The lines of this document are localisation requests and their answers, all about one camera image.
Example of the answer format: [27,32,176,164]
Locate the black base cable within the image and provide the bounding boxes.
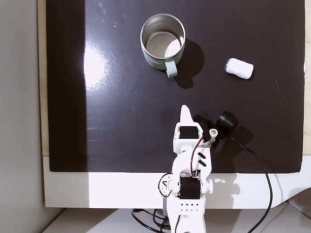
[130,208,172,233]

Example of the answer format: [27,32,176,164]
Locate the black camera cable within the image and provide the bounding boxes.
[229,136,273,233]

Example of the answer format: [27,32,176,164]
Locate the white gauze roll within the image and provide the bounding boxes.
[225,57,255,80]

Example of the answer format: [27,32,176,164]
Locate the grey base clamp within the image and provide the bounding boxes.
[162,198,170,218]

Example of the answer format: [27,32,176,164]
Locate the pale green metal mug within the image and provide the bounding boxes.
[139,14,187,79]

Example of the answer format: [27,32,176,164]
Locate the black table mat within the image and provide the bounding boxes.
[45,0,306,174]

